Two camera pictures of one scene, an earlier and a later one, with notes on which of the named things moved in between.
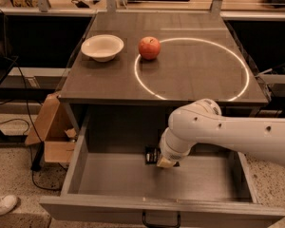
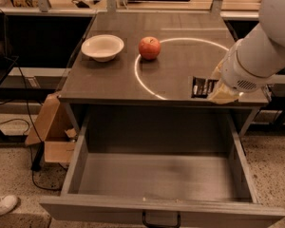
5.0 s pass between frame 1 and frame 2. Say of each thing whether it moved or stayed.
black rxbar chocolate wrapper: moved
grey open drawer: stayed
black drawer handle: stayed
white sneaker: stayed
